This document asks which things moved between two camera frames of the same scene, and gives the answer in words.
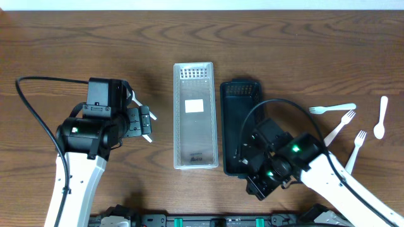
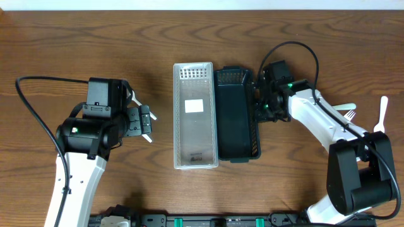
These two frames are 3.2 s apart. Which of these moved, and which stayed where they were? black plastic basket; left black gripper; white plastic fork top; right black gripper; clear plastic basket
Moved: black plastic basket; right black gripper
Stayed: clear plastic basket; left black gripper; white plastic fork top
